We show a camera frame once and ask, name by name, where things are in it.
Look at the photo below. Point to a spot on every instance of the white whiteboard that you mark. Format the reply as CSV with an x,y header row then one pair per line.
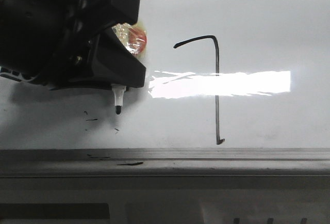
x,y
267,59

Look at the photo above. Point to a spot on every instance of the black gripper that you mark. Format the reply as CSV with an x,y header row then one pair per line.
x,y
44,42

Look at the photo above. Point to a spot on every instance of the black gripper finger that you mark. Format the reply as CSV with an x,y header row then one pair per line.
x,y
109,63

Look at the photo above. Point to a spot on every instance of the black white whiteboard marker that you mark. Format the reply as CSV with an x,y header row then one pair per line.
x,y
134,38

